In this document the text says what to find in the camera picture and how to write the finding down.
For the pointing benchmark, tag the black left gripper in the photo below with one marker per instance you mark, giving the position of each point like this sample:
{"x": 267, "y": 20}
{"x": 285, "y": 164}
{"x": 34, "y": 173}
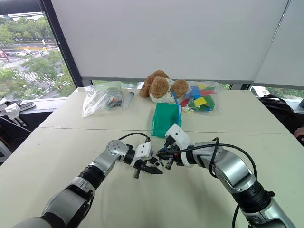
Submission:
{"x": 140, "y": 165}

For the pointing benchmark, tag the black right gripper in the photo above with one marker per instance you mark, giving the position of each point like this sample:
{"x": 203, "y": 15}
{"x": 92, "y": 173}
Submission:
{"x": 174, "y": 154}

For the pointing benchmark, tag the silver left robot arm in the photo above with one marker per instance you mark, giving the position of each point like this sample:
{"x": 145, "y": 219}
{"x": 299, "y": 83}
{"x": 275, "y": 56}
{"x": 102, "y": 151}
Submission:
{"x": 71, "y": 197}

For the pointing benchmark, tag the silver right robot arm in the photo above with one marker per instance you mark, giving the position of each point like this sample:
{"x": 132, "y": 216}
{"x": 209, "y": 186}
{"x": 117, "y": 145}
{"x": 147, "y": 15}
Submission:
{"x": 232, "y": 171}

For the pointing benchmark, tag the green plastic bin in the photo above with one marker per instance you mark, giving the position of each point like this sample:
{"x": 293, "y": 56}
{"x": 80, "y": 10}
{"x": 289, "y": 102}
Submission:
{"x": 164, "y": 118}

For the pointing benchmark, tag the bag of colourful flat pieces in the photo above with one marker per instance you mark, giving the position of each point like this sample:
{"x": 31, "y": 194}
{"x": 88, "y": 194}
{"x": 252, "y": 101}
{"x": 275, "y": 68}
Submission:
{"x": 202, "y": 99}

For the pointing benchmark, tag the grey tube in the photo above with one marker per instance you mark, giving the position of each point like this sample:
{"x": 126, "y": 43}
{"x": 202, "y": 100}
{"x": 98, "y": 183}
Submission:
{"x": 128, "y": 99}

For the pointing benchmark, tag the brown plush teddy bear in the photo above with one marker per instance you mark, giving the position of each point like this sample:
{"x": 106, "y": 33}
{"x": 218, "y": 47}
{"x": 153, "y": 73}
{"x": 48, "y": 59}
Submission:
{"x": 159, "y": 88}

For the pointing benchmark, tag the clear bag with small parts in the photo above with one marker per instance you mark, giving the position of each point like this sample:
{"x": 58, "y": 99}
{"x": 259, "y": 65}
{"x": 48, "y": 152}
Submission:
{"x": 102, "y": 99}

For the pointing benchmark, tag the pale green tape roll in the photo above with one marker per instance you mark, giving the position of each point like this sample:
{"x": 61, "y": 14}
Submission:
{"x": 111, "y": 84}

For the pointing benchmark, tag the black backpack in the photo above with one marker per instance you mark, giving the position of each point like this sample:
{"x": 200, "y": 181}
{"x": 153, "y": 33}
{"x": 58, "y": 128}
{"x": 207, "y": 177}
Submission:
{"x": 278, "y": 109}

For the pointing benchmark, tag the white window blind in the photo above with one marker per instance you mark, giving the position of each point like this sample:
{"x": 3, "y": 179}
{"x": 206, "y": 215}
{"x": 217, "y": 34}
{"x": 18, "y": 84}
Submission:
{"x": 166, "y": 38}
{"x": 285, "y": 47}

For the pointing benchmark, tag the dark chair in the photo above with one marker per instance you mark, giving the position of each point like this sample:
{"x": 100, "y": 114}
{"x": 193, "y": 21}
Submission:
{"x": 12, "y": 140}

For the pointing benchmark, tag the black and white slippers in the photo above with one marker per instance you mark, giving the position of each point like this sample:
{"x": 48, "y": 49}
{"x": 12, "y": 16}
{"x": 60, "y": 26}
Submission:
{"x": 21, "y": 105}

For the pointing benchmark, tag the white plastic object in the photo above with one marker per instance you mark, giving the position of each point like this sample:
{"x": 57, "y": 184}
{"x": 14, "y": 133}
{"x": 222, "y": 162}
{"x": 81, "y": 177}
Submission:
{"x": 12, "y": 111}

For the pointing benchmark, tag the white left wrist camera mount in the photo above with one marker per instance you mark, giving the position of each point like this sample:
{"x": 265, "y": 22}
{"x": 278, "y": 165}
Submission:
{"x": 144, "y": 150}

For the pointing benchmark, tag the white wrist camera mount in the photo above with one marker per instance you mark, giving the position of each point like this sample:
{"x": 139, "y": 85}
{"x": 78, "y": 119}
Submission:
{"x": 179, "y": 135}
{"x": 144, "y": 150}

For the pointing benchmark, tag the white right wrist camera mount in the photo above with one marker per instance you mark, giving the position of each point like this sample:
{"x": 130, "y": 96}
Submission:
{"x": 179, "y": 135}

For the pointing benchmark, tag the black window frame post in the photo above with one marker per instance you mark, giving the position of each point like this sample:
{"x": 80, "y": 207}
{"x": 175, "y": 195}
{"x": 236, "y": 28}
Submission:
{"x": 61, "y": 42}

